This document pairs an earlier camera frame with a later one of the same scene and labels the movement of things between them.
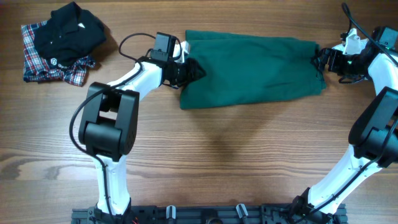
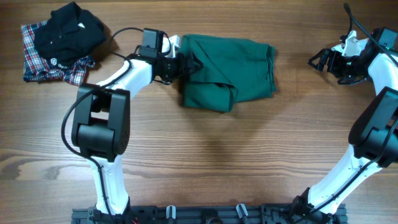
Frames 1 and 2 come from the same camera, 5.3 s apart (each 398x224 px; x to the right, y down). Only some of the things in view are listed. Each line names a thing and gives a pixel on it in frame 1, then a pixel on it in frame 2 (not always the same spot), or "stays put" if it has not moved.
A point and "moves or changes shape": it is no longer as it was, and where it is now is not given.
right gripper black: x=336 y=55 stays put
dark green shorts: x=240 y=67 moves or changes shape
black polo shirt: x=71 y=33 stays put
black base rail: x=208 y=214 stays put
